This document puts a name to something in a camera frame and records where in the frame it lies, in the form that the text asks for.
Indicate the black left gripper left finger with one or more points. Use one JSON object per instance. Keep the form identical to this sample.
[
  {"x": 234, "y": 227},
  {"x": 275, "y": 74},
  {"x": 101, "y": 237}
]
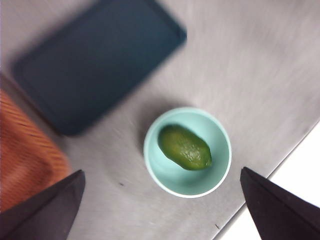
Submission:
[{"x": 42, "y": 215}]

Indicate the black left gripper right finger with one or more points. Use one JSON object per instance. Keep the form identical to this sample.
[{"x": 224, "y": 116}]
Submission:
[{"x": 280, "y": 210}]

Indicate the brown wicker basket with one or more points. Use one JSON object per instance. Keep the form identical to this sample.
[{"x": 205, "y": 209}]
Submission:
[{"x": 22, "y": 150}]

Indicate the black rectangular tray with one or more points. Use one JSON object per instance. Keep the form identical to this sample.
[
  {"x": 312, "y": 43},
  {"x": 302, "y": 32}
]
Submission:
[{"x": 97, "y": 65}]

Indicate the green avocado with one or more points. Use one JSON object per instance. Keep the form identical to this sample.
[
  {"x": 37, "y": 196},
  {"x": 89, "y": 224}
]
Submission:
[{"x": 186, "y": 148}]

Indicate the teal ribbed bowl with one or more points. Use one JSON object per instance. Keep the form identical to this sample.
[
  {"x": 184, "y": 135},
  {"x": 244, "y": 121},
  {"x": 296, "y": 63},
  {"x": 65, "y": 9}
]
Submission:
[{"x": 175, "y": 180}]

